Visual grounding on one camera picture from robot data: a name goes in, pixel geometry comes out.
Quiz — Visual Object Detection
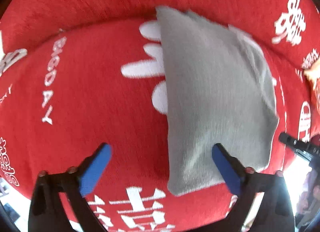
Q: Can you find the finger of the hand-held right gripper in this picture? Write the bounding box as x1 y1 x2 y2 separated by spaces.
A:
278 132 310 151

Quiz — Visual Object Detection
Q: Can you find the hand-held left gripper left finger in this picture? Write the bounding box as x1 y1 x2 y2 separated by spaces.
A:
27 143 112 232

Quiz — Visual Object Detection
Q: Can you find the red printed sofa cover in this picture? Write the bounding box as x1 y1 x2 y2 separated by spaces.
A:
0 0 320 232

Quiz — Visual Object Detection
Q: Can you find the grey small garment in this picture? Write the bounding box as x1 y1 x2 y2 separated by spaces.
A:
155 6 280 197

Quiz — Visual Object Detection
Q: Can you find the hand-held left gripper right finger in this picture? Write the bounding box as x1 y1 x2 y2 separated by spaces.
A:
212 143 297 232

